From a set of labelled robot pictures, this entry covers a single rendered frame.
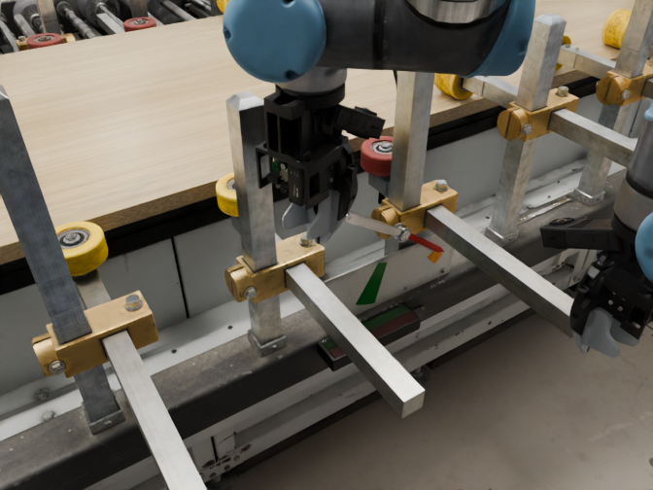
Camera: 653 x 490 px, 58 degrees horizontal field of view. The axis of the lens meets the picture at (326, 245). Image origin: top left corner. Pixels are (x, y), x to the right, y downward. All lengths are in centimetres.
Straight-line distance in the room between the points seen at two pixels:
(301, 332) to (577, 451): 102
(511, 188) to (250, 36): 72
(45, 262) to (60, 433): 29
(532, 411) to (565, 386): 15
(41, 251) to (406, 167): 49
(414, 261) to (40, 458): 60
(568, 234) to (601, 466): 110
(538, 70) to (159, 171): 60
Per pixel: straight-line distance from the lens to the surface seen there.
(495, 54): 45
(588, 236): 72
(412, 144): 85
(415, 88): 81
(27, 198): 65
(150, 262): 100
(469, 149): 131
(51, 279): 70
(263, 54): 45
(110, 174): 99
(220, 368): 91
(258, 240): 77
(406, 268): 98
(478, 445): 170
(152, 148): 104
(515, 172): 107
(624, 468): 179
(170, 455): 64
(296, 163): 60
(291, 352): 92
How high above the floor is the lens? 138
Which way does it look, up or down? 38 degrees down
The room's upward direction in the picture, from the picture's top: straight up
